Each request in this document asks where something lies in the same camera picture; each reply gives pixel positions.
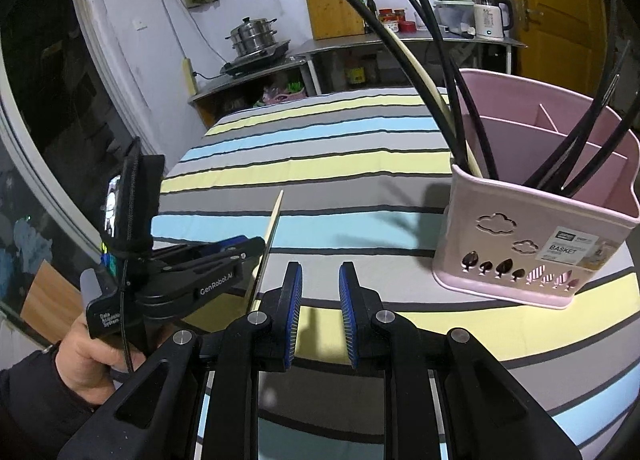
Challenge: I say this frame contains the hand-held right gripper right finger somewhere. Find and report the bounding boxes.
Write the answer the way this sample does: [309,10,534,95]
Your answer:
[337,261,583,460]

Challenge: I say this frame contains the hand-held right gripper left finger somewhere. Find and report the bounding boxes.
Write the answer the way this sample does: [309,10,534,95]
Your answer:
[57,261,304,460]

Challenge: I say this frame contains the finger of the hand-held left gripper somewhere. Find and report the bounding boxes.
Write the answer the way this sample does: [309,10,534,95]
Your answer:
[169,236,267,281]
[152,234,251,265]

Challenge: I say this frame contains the beige wooden chopstick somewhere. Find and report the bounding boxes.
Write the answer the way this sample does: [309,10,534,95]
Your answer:
[245,190,285,315]
[382,32,483,179]

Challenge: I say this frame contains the pink utensil basket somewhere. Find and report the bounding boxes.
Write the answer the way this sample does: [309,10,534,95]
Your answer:
[432,68,640,309]

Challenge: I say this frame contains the thin dark chopstick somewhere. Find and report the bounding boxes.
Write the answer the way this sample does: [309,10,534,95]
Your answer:
[522,40,632,187]

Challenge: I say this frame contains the person's left forearm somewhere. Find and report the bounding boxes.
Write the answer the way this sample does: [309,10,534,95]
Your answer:
[0,347,106,460]

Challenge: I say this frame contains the person's left hand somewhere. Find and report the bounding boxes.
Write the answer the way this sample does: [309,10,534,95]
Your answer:
[54,312,173,408]

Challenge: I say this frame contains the brown wooden board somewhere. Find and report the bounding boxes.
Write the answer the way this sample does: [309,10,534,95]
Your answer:
[20,260,83,335]

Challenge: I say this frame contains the striped bed sheet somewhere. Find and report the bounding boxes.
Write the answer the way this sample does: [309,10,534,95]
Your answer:
[150,87,640,460]

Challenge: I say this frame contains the small pink basket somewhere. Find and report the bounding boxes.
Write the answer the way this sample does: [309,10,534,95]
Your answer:
[255,80,307,106]

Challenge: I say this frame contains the low metal shelf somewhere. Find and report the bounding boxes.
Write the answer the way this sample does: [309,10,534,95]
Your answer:
[187,57,307,128]

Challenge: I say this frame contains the beige power strip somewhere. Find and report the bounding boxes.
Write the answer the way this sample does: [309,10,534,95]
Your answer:
[181,58,197,96]

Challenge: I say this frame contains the black induction cooker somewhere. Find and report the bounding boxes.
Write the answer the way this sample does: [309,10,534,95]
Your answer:
[220,40,293,76]

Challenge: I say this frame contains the steel steamer pot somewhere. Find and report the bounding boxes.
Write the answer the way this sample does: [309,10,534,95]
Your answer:
[225,16,278,58]

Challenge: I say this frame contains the metal kitchen table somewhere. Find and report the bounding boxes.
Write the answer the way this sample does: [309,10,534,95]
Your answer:
[295,34,528,95]

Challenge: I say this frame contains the wooden cutting board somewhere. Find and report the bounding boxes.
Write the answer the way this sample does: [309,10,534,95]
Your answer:
[302,0,366,40]

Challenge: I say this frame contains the grey plastic tub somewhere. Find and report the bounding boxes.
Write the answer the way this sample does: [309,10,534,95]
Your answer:
[432,0,476,35]

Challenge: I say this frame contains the white electric kettle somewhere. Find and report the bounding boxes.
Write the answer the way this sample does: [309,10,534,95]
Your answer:
[471,0,514,42]

